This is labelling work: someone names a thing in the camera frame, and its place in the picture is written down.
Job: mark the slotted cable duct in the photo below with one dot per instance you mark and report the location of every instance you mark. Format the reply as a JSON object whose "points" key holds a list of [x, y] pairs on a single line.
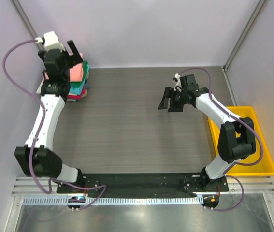
{"points": [[78, 200]]}

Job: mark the left aluminium frame post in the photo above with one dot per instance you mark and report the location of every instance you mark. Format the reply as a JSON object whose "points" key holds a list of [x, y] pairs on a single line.
{"points": [[28, 25]]}

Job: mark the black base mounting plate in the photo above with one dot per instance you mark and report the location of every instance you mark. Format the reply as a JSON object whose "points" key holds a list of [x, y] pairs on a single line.
{"points": [[151, 185]]}

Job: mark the right aluminium frame post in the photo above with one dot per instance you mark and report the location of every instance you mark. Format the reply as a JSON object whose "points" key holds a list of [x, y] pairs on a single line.
{"points": [[245, 32]]}

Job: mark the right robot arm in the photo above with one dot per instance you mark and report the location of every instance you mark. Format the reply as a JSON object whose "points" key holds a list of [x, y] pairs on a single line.
{"points": [[236, 134]]}

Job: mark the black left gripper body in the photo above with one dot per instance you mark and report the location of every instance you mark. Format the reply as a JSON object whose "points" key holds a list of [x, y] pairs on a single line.
{"points": [[66, 58]]}

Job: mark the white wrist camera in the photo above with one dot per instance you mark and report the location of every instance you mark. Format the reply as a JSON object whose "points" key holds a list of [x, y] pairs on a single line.
{"points": [[50, 41], [178, 86]]}

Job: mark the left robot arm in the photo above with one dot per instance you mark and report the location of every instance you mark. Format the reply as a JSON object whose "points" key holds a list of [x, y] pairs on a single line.
{"points": [[36, 157]]}

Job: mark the green folded t shirt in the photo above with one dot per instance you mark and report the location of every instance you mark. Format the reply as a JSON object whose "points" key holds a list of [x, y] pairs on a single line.
{"points": [[84, 70]]}

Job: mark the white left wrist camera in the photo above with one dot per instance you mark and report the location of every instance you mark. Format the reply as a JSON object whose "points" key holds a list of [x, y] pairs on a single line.
{"points": [[50, 41]]}

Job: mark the white folded t shirt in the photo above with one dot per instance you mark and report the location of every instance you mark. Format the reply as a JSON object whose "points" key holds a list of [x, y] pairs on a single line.
{"points": [[38, 91]]}

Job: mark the red folded t shirt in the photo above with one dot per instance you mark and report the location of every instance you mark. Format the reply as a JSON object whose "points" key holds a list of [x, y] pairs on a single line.
{"points": [[75, 96]]}

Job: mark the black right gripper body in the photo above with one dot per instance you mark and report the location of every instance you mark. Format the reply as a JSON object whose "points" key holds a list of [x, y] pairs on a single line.
{"points": [[177, 101]]}

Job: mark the aluminium frame post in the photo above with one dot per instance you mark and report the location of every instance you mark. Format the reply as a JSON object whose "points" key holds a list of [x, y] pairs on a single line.
{"points": [[245, 32], [28, 25]]}

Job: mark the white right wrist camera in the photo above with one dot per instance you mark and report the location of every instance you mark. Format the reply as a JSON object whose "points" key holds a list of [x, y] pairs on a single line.
{"points": [[178, 86]]}

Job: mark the beige folded t shirt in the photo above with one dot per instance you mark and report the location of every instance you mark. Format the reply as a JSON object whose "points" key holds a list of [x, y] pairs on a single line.
{"points": [[85, 82]]}

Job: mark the salmon pink t shirt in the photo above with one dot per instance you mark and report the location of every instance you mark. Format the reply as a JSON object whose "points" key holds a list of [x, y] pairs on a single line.
{"points": [[62, 67]]}

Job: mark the cyan folded t shirt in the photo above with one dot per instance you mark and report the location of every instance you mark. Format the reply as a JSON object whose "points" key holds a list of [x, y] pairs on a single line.
{"points": [[77, 90]]}

